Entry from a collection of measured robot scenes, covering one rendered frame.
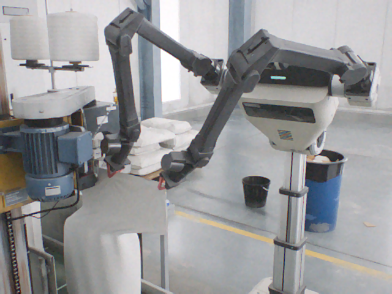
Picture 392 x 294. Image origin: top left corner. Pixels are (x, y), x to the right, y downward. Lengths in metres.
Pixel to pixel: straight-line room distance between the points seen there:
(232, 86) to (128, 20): 0.43
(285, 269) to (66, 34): 1.39
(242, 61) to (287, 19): 8.82
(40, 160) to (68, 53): 0.36
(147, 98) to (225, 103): 6.56
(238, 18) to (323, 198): 7.24
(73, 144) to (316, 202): 2.61
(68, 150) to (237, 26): 9.09
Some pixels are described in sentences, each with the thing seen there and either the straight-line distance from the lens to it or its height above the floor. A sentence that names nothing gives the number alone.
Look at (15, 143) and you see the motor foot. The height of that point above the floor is 1.27.
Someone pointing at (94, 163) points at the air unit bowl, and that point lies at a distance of 1.63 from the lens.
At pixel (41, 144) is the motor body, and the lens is 1.33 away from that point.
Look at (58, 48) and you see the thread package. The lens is 1.39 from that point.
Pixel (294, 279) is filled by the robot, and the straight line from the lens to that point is 2.00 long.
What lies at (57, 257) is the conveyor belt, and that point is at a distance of 2.54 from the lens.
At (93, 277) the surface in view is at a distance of 1.88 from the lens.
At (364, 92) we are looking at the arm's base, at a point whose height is 1.43.
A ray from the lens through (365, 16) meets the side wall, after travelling 9.34.
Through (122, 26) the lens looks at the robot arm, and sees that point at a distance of 1.33.
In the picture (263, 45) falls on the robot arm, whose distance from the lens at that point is 1.07.
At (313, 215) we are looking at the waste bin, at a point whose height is 0.16.
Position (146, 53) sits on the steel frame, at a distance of 7.62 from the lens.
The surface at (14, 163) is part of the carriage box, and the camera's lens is 1.50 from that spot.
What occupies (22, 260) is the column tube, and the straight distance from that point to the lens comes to 1.70.
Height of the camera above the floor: 1.58
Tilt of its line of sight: 14 degrees down
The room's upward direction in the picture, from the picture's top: straight up
